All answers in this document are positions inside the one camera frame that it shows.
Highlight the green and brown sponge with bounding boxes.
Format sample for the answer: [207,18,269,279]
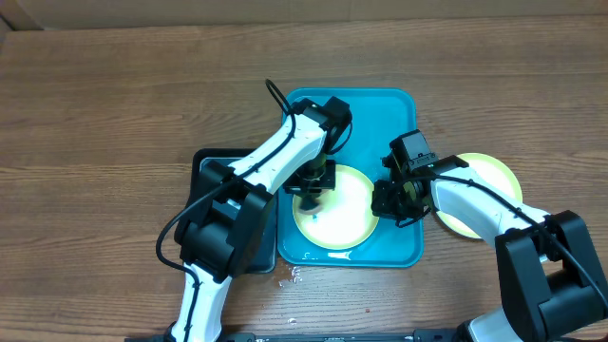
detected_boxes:
[298,195,322,215]

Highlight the yellow-green plate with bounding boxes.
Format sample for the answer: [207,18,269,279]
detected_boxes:
[293,164,379,250]
[436,153,523,239]

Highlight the yellow-green plate top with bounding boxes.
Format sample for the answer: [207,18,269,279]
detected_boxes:
[293,164,379,250]

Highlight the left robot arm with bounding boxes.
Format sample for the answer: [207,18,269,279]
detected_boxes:
[160,97,352,341]

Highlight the teal plastic serving tray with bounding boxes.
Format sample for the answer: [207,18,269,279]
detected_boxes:
[277,87,424,268]

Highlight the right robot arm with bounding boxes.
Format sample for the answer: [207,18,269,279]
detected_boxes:
[371,153,607,341]

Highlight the black water tray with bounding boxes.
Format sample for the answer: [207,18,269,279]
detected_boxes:
[186,148,277,274]

